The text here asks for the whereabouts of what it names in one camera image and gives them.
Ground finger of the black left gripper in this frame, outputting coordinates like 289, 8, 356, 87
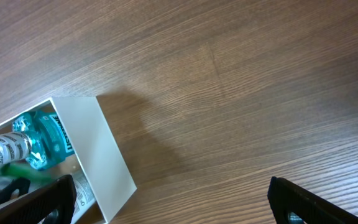
0, 177, 30, 204

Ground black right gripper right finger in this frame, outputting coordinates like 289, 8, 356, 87
267, 176, 358, 224

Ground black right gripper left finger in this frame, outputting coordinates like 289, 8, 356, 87
0, 175, 76, 224

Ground green white soap box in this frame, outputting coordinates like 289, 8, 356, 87
0, 163, 54, 182

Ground white cream tube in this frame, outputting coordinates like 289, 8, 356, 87
71, 170, 96, 224

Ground teal mouthwash bottle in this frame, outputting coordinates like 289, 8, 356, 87
0, 110, 74, 170

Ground white open cardboard box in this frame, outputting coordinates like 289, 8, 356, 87
0, 97, 137, 223

